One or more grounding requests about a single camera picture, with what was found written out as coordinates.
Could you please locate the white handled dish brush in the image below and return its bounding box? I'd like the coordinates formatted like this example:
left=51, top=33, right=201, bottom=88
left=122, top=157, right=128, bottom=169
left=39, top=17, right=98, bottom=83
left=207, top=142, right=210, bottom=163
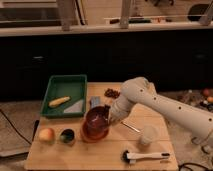
left=122, top=150, right=170, bottom=164

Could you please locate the dark red bowl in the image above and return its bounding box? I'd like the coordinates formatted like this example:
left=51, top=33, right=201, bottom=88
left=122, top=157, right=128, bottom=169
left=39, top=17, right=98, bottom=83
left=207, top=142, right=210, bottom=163
left=86, top=106, right=109, bottom=136

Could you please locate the metal spoon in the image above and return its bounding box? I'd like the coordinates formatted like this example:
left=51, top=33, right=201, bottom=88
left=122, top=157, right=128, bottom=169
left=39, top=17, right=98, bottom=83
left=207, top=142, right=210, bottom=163
left=121, top=122, right=140, bottom=133

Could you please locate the wooden board table top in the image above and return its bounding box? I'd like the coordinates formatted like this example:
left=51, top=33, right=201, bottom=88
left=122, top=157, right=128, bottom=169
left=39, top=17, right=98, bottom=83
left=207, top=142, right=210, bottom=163
left=24, top=82, right=179, bottom=171

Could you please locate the clear plastic cup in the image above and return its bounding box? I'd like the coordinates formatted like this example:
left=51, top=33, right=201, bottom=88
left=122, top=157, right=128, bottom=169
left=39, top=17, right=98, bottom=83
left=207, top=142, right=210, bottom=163
left=139, top=125, right=158, bottom=145

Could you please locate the grey triangular cloth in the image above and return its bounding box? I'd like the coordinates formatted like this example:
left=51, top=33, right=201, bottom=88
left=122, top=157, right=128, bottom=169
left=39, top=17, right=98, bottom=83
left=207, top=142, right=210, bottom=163
left=64, top=100, right=83, bottom=113

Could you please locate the green plastic tray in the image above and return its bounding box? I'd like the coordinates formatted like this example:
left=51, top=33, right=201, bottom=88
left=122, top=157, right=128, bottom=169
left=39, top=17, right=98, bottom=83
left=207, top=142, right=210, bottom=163
left=41, top=75, right=87, bottom=118

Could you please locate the yellow corn cob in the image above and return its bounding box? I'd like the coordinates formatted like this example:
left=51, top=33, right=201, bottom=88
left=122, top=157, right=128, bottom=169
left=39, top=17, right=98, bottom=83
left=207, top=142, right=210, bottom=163
left=48, top=96, right=71, bottom=108

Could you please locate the peach apple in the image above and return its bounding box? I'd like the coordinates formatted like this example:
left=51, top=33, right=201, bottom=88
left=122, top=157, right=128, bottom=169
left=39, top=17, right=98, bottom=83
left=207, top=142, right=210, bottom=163
left=39, top=128, right=55, bottom=142

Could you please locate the blue sponge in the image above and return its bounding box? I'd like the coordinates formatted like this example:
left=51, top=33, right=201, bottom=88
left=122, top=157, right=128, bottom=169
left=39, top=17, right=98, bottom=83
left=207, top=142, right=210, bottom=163
left=90, top=96, right=100, bottom=108

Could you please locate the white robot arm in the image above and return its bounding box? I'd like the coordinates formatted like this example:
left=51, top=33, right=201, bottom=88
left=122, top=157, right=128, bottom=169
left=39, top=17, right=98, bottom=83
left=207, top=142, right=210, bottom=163
left=109, top=77, right=213, bottom=147

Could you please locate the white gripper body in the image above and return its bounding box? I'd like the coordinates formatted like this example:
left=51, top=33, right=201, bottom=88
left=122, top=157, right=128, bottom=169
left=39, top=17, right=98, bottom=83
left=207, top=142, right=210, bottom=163
left=109, top=96, right=131, bottom=125

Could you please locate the brown grape bunch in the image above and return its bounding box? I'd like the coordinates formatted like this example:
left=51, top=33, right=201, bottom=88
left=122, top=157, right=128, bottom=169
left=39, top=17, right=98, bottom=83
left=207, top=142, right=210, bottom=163
left=104, top=88, right=120, bottom=99

